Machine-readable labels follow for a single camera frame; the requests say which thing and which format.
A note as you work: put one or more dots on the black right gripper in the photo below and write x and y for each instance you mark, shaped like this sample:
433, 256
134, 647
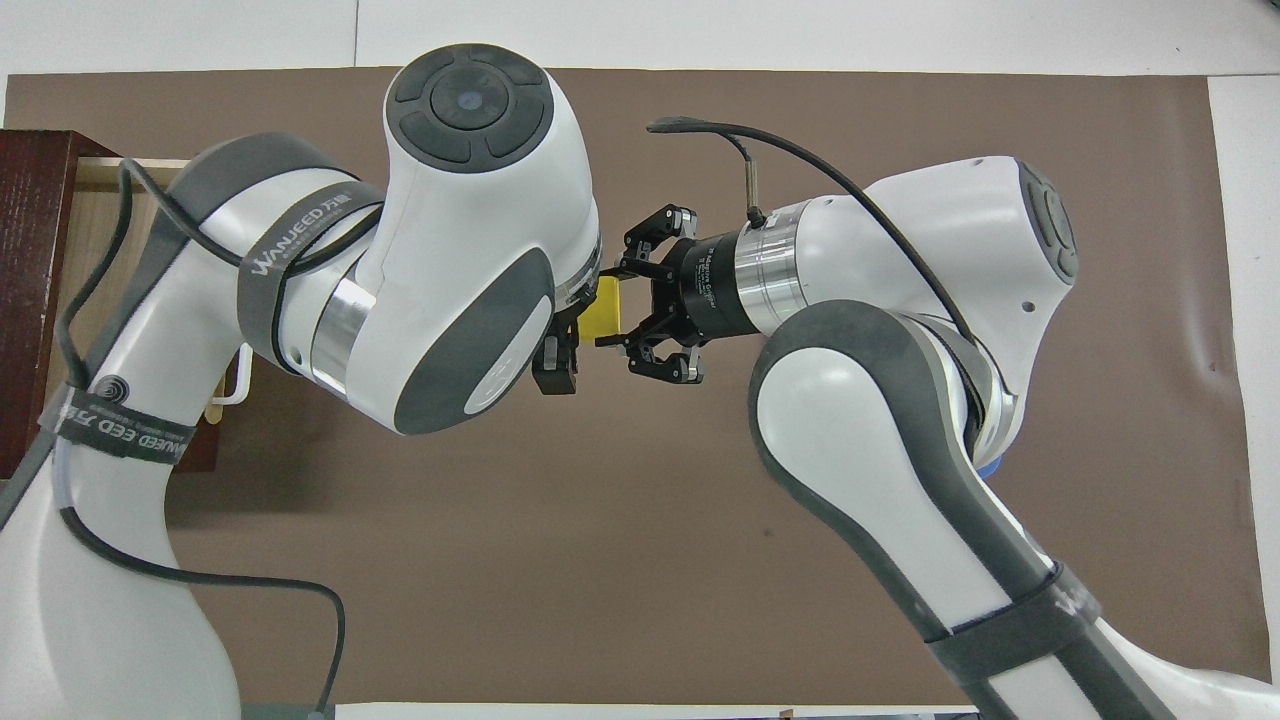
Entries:
705, 290

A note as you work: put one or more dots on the yellow cube block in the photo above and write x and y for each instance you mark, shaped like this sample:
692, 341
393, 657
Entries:
603, 310

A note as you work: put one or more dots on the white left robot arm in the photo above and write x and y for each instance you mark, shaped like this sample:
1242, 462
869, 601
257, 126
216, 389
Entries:
450, 250

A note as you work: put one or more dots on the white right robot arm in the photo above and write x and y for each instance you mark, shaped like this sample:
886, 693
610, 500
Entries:
900, 400

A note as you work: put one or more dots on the brown paper table mat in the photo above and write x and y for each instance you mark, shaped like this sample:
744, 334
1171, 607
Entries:
600, 550

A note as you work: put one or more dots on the blue plastic tray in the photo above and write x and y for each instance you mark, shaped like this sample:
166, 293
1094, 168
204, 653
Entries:
992, 467

